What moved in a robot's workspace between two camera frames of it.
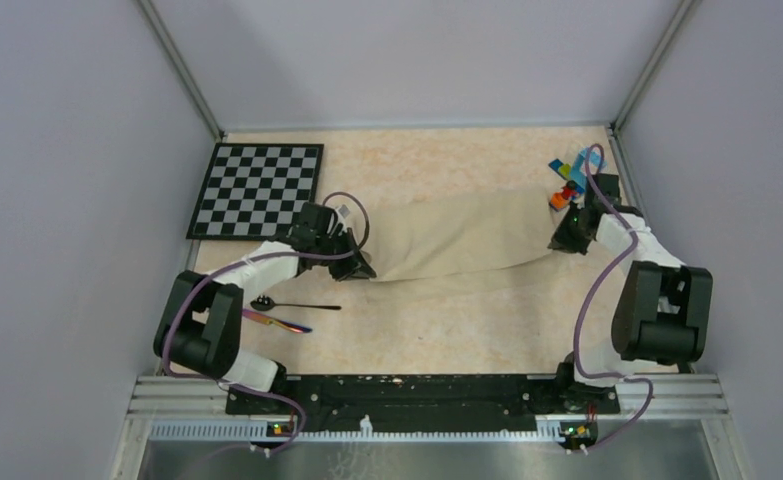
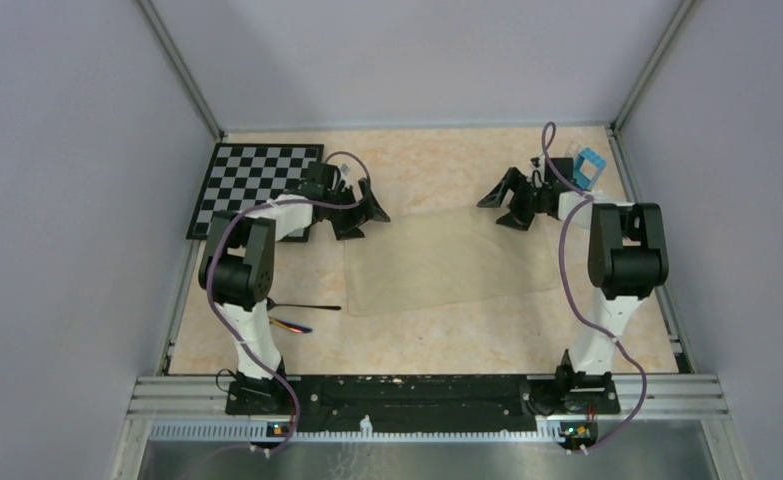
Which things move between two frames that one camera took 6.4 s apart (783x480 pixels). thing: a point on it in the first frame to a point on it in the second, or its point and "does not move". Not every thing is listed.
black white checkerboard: [256, 191] does not move
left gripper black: [351, 266] to [358, 214]
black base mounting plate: [423, 402] does not move
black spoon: [263, 303] does not move
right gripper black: [562, 241] to [517, 217]
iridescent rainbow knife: [267, 319] does not move
